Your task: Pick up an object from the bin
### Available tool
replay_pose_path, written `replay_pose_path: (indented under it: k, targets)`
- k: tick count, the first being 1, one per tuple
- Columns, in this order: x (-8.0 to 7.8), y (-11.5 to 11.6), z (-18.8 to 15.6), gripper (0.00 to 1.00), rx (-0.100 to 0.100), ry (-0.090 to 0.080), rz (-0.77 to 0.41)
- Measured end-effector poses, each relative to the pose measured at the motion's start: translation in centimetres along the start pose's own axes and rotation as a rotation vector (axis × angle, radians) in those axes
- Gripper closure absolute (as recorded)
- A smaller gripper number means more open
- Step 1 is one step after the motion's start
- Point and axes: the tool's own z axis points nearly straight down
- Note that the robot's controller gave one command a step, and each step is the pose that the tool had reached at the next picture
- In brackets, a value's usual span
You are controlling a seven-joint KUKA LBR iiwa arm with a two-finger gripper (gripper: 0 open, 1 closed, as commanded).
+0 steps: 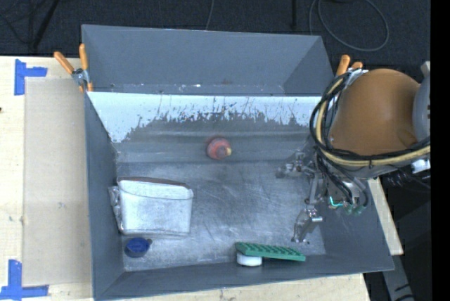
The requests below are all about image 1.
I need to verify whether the grey metal bin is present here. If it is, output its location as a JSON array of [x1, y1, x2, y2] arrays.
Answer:
[[81, 23, 396, 301]]

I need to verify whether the dark green flat block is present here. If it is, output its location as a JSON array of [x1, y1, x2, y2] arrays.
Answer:
[[234, 241, 307, 262]]

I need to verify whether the red-brown flat block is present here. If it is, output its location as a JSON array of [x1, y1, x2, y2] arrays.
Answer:
[[121, 177, 188, 187]]

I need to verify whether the pale cardboard board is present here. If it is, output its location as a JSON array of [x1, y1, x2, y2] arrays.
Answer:
[[21, 77, 94, 288]]

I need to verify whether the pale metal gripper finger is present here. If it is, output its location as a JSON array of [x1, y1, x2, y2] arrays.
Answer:
[[290, 205, 324, 245], [275, 150, 318, 181]]

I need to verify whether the red-orange round toy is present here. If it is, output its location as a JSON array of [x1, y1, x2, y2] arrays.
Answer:
[[205, 136, 233, 161]]

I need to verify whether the blue round cap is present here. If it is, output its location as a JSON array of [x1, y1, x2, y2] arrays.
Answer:
[[123, 237, 153, 259]]

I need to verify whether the clear plastic tub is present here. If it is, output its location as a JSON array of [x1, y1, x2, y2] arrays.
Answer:
[[108, 179, 195, 237]]

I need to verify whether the white round disc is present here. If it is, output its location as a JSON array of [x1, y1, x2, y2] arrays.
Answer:
[[236, 252, 264, 268]]

